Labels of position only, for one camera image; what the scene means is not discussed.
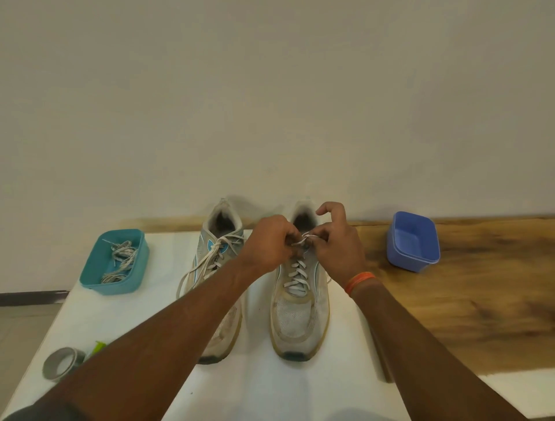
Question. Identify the grey tape roll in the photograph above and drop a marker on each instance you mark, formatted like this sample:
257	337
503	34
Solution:
50	371

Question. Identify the person's right hand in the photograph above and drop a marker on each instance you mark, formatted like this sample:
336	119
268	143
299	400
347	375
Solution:
340	256

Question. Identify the person's left forearm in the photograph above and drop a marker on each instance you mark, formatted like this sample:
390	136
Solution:
138	351

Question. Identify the orange thread wristband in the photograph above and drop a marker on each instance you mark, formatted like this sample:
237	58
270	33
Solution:
359	282

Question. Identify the person's left hand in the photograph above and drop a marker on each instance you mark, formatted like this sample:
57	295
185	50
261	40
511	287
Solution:
269	245

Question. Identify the person's right forearm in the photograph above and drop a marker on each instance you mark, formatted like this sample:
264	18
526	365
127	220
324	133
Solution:
429	360

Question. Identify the green utility cutter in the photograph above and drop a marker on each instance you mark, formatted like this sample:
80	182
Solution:
97	348

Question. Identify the blue plastic container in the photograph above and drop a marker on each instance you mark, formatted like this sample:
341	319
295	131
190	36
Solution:
412	238

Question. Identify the worn white sneaker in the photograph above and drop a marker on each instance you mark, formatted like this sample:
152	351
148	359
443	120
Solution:
297	334
221	338

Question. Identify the teal plastic container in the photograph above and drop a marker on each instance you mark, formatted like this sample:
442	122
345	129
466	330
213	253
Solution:
91	273

